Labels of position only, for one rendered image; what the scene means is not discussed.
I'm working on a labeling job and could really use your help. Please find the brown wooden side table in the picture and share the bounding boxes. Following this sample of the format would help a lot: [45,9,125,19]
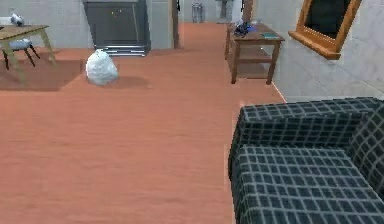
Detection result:
[224,22,286,86]

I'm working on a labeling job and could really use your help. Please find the dark blue lumpy object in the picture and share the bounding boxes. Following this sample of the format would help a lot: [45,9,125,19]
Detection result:
[233,21,254,37]

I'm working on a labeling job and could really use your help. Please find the grey metal stool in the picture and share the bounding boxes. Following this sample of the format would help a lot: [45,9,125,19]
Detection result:
[191,2,204,24]

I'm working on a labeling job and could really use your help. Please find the white lumpy bag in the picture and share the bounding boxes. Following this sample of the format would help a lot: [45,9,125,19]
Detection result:
[85,49,120,87]

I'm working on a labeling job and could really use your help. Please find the dark checked sofa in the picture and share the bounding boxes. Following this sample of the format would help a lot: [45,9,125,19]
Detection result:
[227,96,384,224]

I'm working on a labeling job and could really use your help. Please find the wood framed window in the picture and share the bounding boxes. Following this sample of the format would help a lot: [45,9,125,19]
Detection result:
[288,0,363,61]

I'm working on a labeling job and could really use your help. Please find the white chair with black legs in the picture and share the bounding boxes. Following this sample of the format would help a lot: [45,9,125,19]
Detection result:
[0,38,41,71]

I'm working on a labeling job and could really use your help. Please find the light wooden table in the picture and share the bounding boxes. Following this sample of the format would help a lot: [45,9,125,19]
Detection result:
[0,24,58,84]

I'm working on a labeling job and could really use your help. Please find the grey white statuette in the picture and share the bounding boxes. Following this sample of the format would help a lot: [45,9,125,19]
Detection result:
[9,7,26,28]

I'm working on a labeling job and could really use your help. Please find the brown wooden door frame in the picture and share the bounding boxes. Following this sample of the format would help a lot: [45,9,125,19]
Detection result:
[170,0,181,50]

